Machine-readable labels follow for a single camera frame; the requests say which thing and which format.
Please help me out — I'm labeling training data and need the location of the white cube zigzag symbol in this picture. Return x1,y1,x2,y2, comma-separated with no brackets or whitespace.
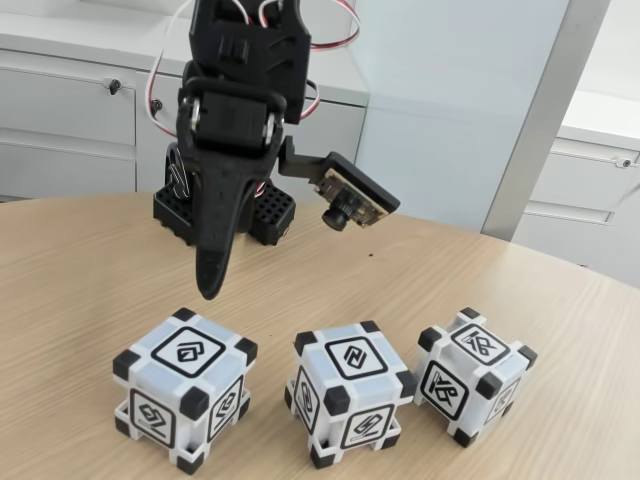
284,319,419,470

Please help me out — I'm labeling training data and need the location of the white cube crossed-lines symbol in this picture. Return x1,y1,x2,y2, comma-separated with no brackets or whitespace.
412,307,539,448

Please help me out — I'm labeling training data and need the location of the white cube stacked-squares symbol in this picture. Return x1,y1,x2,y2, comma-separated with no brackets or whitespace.
112,307,260,476

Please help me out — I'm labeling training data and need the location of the wide white drawer cabinet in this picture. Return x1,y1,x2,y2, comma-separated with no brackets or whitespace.
0,14,370,204

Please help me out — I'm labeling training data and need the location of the narrow white drawer cabinet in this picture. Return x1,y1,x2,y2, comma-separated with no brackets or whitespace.
514,84,640,289

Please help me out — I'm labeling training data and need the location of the red white servo cable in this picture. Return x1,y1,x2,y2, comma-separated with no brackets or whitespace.
146,0,362,137

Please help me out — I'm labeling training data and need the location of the black camera module on bracket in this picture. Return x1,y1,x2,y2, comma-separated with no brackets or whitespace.
277,134,402,232

